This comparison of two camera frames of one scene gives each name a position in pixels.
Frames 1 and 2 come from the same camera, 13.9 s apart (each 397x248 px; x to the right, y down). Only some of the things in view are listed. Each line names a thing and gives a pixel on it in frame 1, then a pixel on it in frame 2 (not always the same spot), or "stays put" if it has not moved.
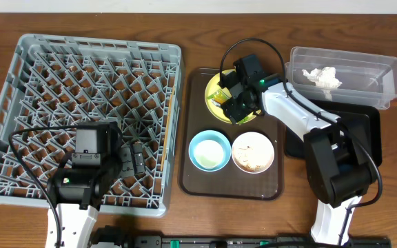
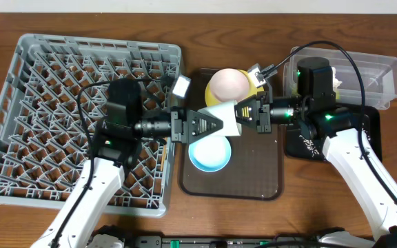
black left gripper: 131,160 → 176,125
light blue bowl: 209,150 stays put
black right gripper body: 233,93 → 263,114
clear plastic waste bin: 329,74 stays put
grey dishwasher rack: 52,83 stays put
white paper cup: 209,153 → 225,112
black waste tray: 294,141 stays put
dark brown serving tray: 229,182 stays put
